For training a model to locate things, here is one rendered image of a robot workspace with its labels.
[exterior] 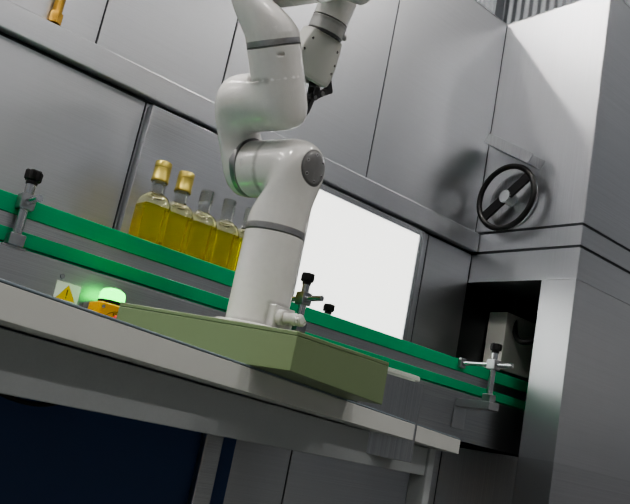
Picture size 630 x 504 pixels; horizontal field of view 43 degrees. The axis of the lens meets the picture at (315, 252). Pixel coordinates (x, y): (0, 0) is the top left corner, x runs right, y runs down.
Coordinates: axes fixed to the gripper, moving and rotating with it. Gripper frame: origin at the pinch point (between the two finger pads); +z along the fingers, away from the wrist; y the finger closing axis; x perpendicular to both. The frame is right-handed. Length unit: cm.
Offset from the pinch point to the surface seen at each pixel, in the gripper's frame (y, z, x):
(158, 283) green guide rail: 19.3, 42.8, 13.1
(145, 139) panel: 17.4, 19.5, -22.7
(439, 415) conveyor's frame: -70, 54, 9
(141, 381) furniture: 42, 46, 63
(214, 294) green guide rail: 7.1, 41.6, 12.7
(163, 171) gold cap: 18.1, 24.0, -6.3
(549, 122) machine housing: -97, -34, -22
